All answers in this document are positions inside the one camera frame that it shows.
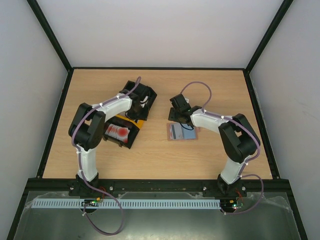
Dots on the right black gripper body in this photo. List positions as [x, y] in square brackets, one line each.
[176, 117]

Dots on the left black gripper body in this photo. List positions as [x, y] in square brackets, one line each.
[138, 114]

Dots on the yellow plastic bin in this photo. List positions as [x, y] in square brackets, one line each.
[138, 122]

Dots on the grey striped card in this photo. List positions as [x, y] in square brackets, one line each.
[175, 131]

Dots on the black bin with teal cards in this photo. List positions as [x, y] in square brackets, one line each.
[150, 102]

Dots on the black bin with red cards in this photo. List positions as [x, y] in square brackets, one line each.
[132, 135]

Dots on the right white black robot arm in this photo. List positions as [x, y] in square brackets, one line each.
[240, 142]

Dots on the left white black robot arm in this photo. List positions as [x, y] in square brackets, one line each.
[87, 128]

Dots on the white red circle cards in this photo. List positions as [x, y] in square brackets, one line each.
[118, 132]

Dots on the light blue slotted cable duct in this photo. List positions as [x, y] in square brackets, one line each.
[190, 204]

